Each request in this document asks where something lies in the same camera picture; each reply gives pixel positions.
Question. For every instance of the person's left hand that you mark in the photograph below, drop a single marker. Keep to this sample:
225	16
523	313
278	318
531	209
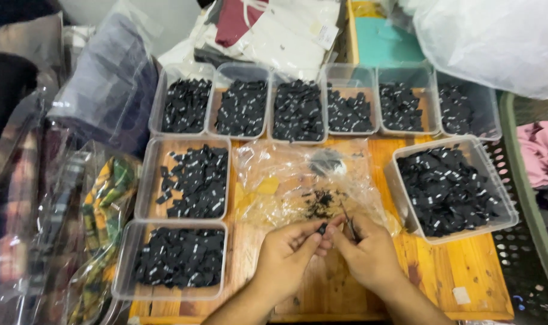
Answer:
280	257

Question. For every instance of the person's right hand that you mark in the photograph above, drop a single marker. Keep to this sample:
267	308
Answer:
371	259

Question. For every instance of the small thread snips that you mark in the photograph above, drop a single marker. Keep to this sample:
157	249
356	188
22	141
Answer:
348	222

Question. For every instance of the small black fabric label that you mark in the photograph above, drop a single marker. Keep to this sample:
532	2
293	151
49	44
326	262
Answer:
322	228

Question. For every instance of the black thread scraps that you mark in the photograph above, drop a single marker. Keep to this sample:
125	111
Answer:
319	201

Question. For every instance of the yellow paper pieces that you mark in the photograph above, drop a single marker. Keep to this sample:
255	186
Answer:
267	186

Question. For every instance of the crumpled clear plastic bag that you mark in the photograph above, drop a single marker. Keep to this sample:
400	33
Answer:
292	167

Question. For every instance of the white sticker scrap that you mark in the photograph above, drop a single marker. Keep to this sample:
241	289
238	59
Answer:
461	295

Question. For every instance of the pile of black labels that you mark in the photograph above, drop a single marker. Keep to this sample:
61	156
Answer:
201	180
179	257
445	189

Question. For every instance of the black round spool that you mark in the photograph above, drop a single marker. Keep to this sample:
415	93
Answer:
326	161

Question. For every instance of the clear plastic tub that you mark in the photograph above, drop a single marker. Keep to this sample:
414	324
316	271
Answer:
147	180
125	266
504	212

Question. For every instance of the row of label-filled clear containers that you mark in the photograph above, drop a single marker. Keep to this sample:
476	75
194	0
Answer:
296	110

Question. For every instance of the green perforated laundry basket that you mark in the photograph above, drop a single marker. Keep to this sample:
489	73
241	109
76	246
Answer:
522	252

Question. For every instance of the bagged yellow green patterned garment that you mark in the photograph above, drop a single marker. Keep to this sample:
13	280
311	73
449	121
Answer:
104	216

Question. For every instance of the pink clothes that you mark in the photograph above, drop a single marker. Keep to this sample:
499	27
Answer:
542	153

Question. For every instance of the cardboard box with teal garment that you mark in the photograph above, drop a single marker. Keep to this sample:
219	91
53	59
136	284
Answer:
382	40

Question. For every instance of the stack of bagged white garments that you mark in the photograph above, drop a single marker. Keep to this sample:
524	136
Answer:
274	36

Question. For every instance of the bagged blue-grey garment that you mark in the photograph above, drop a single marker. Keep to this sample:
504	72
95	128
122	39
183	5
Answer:
107	85

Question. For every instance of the large white plastic bag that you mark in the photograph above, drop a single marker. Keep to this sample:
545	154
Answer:
490	40

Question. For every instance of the heap of bagged garments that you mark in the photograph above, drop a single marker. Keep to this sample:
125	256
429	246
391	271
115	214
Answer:
16	180

